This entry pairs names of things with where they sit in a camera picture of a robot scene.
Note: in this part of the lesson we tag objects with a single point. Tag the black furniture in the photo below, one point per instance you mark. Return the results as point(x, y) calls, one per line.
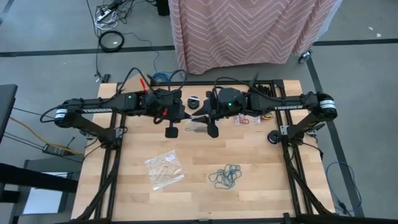
point(31, 179)

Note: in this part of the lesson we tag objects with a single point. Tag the black box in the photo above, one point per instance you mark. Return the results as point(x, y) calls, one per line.
point(162, 6)

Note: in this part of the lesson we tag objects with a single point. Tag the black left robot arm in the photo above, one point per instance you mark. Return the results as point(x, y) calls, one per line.
point(99, 109)

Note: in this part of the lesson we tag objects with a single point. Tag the small black roll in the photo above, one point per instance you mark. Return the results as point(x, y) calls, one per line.
point(270, 137)

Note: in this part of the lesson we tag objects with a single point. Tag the white power strip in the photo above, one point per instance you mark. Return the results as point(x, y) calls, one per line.
point(104, 15)

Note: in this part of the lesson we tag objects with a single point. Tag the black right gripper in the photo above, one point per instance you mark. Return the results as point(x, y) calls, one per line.
point(211, 107)

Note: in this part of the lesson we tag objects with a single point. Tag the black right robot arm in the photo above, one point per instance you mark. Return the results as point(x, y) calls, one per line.
point(289, 107)

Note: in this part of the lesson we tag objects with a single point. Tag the black side table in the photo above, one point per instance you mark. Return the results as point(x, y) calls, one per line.
point(6, 102)

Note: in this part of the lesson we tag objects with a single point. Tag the small black clamp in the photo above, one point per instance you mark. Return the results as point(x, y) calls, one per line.
point(105, 77)

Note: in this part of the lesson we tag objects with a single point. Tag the black work glove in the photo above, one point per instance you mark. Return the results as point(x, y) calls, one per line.
point(262, 88)

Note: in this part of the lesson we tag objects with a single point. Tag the caster wheel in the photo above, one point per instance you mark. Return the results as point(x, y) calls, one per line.
point(305, 56)

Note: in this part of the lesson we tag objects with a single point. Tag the pink chevron cloth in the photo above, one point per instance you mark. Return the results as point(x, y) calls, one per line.
point(242, 31)

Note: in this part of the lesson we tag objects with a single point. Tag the pile of teal rubber bands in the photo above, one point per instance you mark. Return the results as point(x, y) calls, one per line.
point(227, 177)

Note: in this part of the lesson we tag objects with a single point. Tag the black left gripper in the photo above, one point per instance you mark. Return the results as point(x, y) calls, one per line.
point(169, 105)

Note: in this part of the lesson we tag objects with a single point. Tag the stack of clear zipper bags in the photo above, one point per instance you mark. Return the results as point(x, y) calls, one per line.
point(164, 169)

